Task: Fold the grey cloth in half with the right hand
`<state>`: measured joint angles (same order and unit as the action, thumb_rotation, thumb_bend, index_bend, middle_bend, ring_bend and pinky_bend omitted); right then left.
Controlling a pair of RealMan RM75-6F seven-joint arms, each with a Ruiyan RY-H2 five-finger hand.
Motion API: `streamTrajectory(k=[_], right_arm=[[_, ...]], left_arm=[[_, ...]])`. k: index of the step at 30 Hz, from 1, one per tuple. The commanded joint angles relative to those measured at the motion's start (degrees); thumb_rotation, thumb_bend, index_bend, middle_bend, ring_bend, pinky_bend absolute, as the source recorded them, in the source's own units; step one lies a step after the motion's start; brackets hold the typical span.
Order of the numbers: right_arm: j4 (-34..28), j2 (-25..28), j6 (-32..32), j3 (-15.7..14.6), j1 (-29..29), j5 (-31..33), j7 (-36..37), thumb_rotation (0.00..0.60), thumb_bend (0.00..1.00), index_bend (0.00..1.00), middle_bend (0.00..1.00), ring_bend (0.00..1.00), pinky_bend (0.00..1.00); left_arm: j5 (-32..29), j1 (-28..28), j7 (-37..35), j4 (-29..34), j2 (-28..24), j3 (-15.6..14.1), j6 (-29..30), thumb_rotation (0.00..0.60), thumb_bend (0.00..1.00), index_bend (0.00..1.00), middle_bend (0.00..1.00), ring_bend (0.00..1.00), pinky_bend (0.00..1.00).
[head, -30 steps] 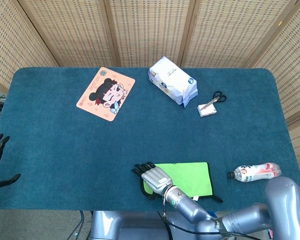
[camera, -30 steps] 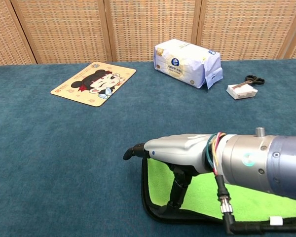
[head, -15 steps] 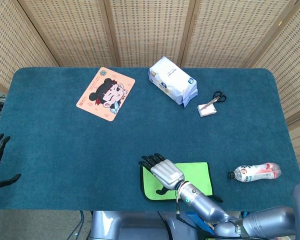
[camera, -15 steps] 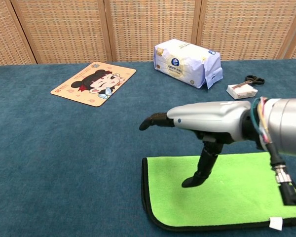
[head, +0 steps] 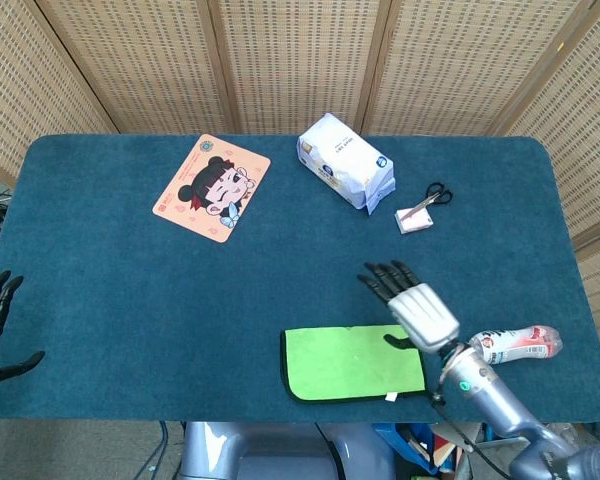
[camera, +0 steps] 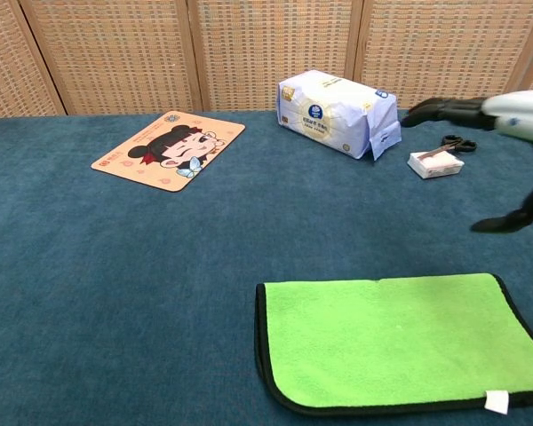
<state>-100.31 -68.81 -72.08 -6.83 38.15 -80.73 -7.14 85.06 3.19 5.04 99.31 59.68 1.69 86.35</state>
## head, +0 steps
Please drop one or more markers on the cartoon girl mouse pad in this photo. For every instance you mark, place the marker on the cartoon girl mouse pad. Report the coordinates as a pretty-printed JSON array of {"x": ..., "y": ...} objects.
[{"x": 215, "y": 187}]

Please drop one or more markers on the bamboo folding screen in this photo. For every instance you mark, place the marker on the bamboo folding screen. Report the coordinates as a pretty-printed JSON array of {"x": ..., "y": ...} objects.
[{"x": 300, "y": 60}]

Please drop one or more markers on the blue table mat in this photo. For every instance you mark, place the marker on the blue table mat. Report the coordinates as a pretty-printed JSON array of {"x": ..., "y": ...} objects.
[{"x": 130, "y": 310}]

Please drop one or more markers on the clear plastic drink bottle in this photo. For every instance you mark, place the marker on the clear plastic drink bottle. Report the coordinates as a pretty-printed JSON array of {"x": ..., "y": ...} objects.
[{"x": 525, "y": 342}]

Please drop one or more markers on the grey and green cloth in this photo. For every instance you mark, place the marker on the grey and green cloth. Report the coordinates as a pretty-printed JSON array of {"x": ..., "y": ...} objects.
[{"x": 340, "y": 360}]

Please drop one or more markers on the blue storage bin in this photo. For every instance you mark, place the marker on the blue storage bin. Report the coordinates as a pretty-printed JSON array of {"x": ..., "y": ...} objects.
[{"x": 395, "y": 442}]

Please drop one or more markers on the white tissue pack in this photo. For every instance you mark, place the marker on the white tissue pack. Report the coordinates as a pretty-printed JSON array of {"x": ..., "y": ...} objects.
[{"x": 342, "y": 160}]

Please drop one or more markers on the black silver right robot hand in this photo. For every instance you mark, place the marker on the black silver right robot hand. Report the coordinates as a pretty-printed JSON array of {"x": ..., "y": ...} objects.
[{"x": 425, "y": 320}]

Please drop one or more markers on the grey robot torso base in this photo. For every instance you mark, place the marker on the grey robot torso base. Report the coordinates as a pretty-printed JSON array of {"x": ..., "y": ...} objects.
[{"x": 280, "y": 455}]

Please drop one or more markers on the white note pad block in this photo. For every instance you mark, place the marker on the white note pad block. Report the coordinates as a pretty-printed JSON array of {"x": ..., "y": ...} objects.
[{"x": 415, "y": 222}]

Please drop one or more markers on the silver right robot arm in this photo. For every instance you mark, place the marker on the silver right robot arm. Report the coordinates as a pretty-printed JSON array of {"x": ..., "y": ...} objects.
[{"x": 485, "y": 387}]

